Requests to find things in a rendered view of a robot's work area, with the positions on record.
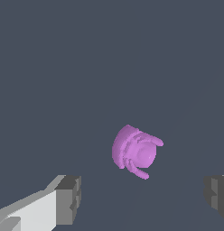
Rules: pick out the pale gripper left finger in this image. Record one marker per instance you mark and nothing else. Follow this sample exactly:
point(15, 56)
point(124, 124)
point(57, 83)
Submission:
point(53, 204)

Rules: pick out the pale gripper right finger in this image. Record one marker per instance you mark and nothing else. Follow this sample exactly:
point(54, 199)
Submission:
point(218, 192)

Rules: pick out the purple rounded toy object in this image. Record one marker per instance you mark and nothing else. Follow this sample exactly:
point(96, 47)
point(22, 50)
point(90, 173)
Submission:
point(138, 152)

